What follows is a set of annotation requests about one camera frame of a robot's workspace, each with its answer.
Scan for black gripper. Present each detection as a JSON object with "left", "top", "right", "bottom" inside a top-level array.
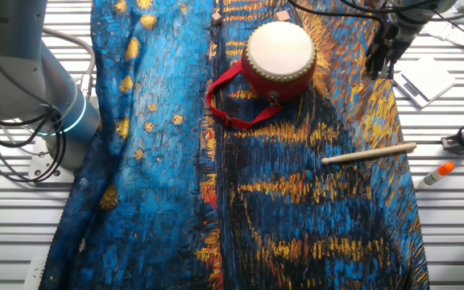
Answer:
[{"left": 364, "top": 22, "right": 408, "bottom": 81}]

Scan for wooden drumstick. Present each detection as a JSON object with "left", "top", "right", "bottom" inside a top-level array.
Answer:
[{"left": 321, "top": 142, "right": 418, "bottom": 165}]

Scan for red drum white skin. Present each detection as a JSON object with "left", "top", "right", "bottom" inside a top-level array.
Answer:
[{"left": 241, "top": 20, "right": 317, "bottom": 104}]

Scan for silver digital scale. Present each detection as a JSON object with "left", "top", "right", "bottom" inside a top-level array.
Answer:
[{"left": 391, "top": 56, "right": 457, "bottom": 109}]

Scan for white glue stick orange cap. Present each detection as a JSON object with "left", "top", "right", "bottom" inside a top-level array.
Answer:
[{"left": 416, "top": 161, "right": 456, "bottom": 189}]

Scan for blue yellow painted cloth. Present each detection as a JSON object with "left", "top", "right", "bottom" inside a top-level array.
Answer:
[{"left": 38, "top": 0, "right": 430, "bottom": 290}]

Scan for white plastic strip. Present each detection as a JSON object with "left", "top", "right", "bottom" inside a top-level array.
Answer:
[{"left": 22, "top": 256, "right": 48, "bottom": 290}]

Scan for red drum strap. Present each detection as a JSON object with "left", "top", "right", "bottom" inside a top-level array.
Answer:
[{"left": 205, "top": 60, "right": 285, "bottom": 131}]

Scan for grey cable conduit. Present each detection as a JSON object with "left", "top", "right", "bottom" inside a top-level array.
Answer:
[{"left": 40, "top": 26, "right": 97, "bottom": 102}]

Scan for black base cables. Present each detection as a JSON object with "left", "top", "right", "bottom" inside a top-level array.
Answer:
[{"left": 0, "top": 106, "right": 67, "bottom": 184}]

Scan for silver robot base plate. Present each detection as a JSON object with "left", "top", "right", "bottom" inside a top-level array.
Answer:
[{"left": 27, "top": 143, "right": 76, "bottom": 183}]

